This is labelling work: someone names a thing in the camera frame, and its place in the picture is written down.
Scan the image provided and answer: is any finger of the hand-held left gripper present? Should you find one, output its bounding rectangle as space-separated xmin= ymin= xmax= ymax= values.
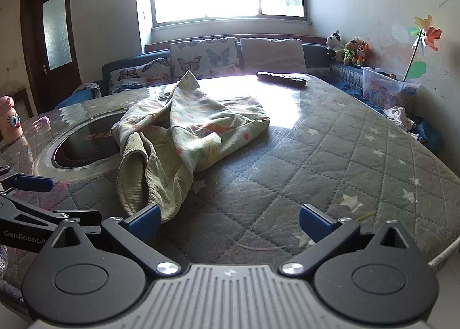
xmin=0 ymin=167 xmax=55 ymax=194
xmin=0 ymin=192 xmax=104 ymax=236

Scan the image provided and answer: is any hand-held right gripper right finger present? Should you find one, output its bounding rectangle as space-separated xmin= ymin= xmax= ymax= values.
xmin=279 ymin=204 xmax=415 ymax=276

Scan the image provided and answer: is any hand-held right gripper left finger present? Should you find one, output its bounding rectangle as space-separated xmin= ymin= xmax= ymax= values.
xmin=47 ymin=203 xmax=182 ymax=278

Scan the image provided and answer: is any light green patterned garment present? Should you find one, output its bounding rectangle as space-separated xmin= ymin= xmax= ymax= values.
xmin=111 ymin=71 xmax=271 ymax=224

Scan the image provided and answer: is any white clothes pile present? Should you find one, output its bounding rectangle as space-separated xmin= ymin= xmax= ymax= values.
xmin=384 ymin=106 xmax=417 ymax=131

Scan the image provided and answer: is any round black induction cooktop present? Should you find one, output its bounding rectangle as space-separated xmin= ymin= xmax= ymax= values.
xmin=32 ymin=109 xmax=131 ymax=183

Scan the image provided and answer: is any pink bottle with cartoon eyes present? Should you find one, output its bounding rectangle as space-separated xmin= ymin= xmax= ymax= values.
xmin=0 ymin=96 xmax=24 ymax=143

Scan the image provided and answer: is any blue chair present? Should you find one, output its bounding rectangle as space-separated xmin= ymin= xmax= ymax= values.
xmin=57 ymin=88 xmax=98 ymax=109

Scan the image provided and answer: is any grey cloth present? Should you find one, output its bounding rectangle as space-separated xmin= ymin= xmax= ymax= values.
xmin=74 ymin=82 xmax=103 ymax=100

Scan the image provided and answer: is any dark wooden door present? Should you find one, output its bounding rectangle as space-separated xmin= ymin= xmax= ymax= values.
xmin=20 ymin=0 xmax=83 ymax=114

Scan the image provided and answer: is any long butterfly print cushion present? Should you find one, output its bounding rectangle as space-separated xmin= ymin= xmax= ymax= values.
xmin=108 ymin=57 xmax=173 ymax=95

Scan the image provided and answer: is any black remote control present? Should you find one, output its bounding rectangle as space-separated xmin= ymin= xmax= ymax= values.
xmin=256 ymin=71 xmax=307 ymax=87

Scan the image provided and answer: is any clear plastic storage box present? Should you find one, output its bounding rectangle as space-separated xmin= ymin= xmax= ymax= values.
xmin=361 ymin=66 xmax=420 ymax=109

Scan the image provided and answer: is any blue sofa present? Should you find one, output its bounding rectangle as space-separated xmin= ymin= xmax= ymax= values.
xmin=101 ymin=33 xmax=444 ymax=153

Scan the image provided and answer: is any green shirt plush toy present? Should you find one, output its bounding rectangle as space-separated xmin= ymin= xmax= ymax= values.
xmin=343 ymin=38 xmax=360 ymax=66

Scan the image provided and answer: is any plain white cushion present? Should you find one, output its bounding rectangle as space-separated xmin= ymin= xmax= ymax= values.
xmin=239 ymin=38 xmax=309 ymax=74

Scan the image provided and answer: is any orange plush fox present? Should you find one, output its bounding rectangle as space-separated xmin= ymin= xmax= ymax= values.
xmin=356 ymin=41 xmax=371 ymax=68

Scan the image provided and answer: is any upright butterfly print cushion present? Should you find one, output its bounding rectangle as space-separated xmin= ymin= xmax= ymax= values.
xmin=170 ymin=37 xmax=242 ymax=81

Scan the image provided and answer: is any black and white plush toy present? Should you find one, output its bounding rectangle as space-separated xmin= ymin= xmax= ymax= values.
xmin=325 ymin=30 xmax=345 ymax=62

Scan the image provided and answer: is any colourful paper pinwheel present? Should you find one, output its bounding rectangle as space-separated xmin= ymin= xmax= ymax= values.
xmin=402 ymin=16 xmax=442 ymax=82

